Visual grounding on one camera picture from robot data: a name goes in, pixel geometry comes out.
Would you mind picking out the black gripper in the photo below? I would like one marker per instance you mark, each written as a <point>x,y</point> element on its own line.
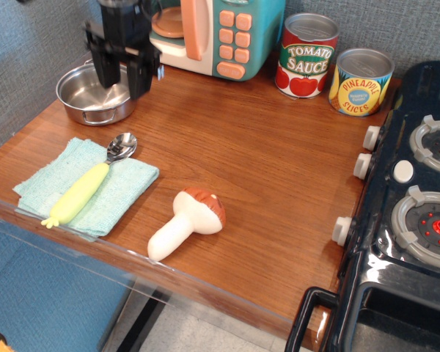
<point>124,36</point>

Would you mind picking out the small stainless steel pot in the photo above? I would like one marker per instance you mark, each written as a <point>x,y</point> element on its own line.
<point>87,102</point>

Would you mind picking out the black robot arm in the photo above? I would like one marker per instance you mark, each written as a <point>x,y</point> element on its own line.
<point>123,38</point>

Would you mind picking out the teal toy microwave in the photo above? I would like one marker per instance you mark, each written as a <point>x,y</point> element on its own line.
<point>225,39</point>

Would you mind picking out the light teal folded cloth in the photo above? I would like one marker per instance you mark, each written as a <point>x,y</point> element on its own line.
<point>126,181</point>

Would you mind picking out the plush toy mushroom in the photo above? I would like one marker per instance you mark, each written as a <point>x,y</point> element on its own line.
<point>195,210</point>

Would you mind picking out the tomato sauce can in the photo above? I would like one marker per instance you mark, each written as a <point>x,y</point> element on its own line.
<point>308,45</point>

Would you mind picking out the clear acrylic table guard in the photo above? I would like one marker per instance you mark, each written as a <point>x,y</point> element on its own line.
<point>61,293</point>

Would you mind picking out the pineapple slices can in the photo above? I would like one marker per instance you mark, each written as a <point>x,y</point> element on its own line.
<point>361,79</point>

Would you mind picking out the black toy stove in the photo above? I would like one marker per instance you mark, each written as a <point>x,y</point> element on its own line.
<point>389,293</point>

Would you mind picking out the spoon with yellow-green handle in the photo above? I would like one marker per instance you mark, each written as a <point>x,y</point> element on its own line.
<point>73,201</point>

